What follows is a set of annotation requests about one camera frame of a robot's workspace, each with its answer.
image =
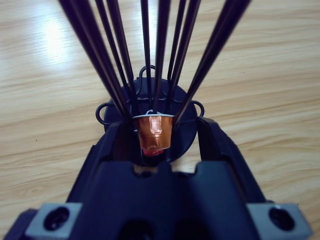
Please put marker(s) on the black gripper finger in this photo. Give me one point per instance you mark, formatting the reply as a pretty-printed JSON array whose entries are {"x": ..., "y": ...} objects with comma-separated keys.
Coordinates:
[
  {"x": 107, "y": 147},
  {"x": 225, "y": 147}
]

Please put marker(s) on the orange coffee capsule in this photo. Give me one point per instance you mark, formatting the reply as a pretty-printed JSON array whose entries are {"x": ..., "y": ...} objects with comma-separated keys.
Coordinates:
[{"x": 155, "y": 132}]

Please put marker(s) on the red coffee capsule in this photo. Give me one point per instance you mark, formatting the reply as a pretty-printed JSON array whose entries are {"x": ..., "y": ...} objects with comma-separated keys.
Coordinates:
[{"x": 153, "y": 152}]

